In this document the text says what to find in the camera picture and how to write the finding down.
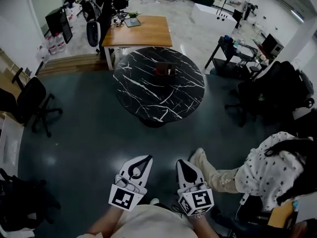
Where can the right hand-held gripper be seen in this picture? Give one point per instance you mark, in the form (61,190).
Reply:
(199,199)

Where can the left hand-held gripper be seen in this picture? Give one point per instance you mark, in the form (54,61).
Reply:
(123,197)

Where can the brown pen holder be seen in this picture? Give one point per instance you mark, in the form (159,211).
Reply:
(165,68)

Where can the person's left forearm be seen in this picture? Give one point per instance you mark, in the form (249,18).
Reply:
(106,219)

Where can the person's right forearm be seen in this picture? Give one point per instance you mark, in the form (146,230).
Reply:
(201,225)

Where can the person's white shoe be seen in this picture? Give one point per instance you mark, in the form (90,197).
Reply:
(154,201)

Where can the person's white shirt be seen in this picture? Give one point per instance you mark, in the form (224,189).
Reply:
(153,223)

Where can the round black marble table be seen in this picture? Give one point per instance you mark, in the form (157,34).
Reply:
(158,95)

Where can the wooden chair seat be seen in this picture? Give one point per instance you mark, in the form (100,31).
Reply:
(282,217)

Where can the large black padded office chair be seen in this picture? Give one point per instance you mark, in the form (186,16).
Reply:
(275,90)

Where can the black armless office chair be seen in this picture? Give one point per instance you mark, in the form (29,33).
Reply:
(29,100)

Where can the black work cart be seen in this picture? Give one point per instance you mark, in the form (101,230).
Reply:
(230,56)

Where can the white flat box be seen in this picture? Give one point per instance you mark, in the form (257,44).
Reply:
(10,142)

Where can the wooden office desk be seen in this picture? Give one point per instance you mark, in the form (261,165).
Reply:
(146,33)

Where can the grey laptop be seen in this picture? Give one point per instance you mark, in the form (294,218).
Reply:
(132,22)

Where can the white-backed office chair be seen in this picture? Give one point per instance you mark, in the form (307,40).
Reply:
(95,26)

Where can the spare hand-held gripper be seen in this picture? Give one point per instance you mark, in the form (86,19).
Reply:
(119,21)

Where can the group of water bottles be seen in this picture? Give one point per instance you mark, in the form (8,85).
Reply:
(53,44)

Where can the small green potted plant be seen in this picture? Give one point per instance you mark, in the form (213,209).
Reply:
(133,15)

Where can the black box appliance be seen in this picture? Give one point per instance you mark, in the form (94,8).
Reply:
(272,44)

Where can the white reception counter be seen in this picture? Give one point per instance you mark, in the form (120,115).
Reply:
(210,15)

